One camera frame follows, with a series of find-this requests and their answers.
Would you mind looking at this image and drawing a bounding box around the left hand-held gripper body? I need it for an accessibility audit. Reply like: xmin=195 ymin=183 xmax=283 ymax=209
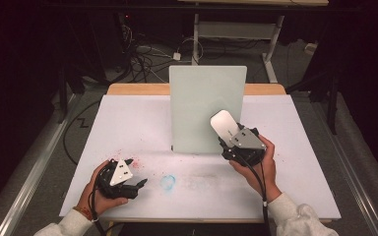
xmin=95 ymin=158 xmax=140 ymax=201

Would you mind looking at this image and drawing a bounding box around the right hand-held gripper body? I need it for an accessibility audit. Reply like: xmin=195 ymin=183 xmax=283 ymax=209
xmin=221 ymin=125 xmax=268 ymax=168

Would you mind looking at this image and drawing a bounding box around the white whiteboard eraser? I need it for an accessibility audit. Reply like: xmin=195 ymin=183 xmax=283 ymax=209
xmin=209 ymin=109 xmax=241 ymax=141

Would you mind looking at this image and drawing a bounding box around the small whiteboard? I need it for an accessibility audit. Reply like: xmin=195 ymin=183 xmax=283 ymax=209
xmin=168 ymin=65 xmax=248 ymax=155

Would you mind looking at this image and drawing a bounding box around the person's left hand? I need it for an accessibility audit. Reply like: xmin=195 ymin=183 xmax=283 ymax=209
xmin=75 ymin=159 xmax=130 ymax=216

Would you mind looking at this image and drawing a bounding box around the person's right hand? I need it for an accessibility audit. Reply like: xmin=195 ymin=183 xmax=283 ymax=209
xmin=227 ymin=134 xmax=283 ymax=203

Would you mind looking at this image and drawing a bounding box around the white table cover sheet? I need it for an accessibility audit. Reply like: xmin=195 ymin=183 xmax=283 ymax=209
xmin=59 ymin=94 xmax=342 ymax=221

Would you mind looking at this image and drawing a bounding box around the wooden table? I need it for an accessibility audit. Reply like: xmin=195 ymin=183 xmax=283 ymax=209
xmin=59 ymin=83 xmax=342 ymax=224

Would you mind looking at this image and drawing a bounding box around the black metal stand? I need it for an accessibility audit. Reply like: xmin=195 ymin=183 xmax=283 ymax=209
xmin=286 ymin=63 xmax=341 ymax=136
xmin=56 ymin=63 xmax=71 ymax=125

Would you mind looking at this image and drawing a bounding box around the small white box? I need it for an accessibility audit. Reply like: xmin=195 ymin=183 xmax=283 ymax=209
xmin=303 ymin=41 xmax=319 ymax=56

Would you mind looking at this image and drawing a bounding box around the left hand-held gripper black cable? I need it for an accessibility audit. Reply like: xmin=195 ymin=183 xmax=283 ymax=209
xmin=88 ymin=163 xmax=108 ymax=236

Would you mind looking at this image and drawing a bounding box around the hand-held gripper black cable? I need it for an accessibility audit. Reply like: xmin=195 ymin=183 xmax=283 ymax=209
xmin=231 ymin=152 xmax=272 ymax=236
xmin=88 ymin=163 xmax=108 ymax=236

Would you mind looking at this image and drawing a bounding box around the right hand-held gripper black cable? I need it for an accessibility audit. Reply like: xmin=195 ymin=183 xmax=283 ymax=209
xmin=231 ymin=152 xmax=272 ymax=236

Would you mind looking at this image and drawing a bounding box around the red woven bracelet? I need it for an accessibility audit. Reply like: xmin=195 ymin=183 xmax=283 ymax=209
xmin=72 ymin=206 xmax=94 ymax=221

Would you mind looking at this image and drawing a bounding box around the black floor cable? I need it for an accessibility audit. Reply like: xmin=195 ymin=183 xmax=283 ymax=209
xmin=62 ymin=99 xmax=101 ymax=166

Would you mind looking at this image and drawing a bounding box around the grey metal floor rail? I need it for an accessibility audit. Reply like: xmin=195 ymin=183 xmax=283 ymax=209
xmin=0 ymin=93 xmax=82 ymax=236
xmin=309 ymin=94 xmax=378 ymax=236

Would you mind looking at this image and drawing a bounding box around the white metal desk frame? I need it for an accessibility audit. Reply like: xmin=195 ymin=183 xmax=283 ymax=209
xmin=176 ymin=0 xmax=330 ymax=84

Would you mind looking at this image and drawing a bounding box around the tangle of black cables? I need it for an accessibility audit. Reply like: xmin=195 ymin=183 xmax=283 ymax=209
xmin=119 ymin=24 xmax=178 ymax=84

